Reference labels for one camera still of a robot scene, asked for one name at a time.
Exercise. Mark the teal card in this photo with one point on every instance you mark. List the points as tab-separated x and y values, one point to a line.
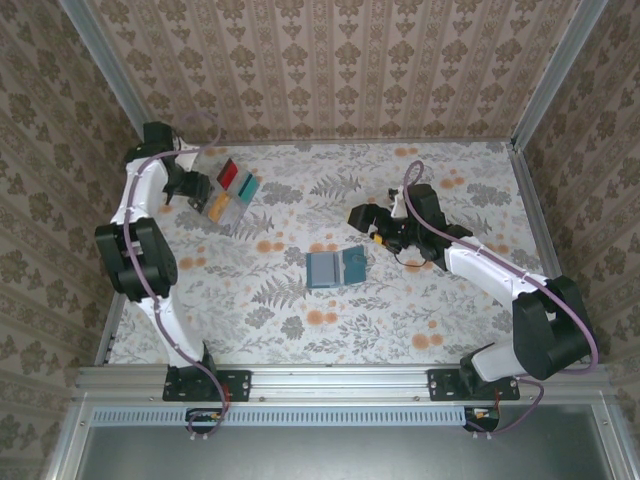
248	189

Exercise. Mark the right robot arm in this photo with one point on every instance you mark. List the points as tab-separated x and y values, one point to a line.
550	330

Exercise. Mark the red card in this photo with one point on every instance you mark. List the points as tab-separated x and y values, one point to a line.
228	174

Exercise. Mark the floral table cover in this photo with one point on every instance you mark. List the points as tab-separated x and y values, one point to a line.
350	325

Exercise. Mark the aluminium frame post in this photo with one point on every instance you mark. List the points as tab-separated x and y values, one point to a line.
560	75
112	75

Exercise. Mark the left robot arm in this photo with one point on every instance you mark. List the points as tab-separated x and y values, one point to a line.
140	260

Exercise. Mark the orange card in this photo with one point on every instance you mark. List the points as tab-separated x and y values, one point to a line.
219	207

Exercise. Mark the aluminium side rail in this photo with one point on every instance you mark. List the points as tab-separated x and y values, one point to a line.
540	225
107	330

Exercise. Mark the grey metal sheet panel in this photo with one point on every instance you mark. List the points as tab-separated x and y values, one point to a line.
340	455

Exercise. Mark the clear plastic organizer tray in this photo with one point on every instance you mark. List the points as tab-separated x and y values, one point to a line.
240	212

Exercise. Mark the pale grey card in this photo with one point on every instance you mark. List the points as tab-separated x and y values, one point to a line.
324	270

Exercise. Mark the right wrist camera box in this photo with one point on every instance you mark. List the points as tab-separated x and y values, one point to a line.
399	205

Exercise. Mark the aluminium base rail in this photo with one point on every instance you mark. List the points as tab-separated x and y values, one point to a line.
340	382

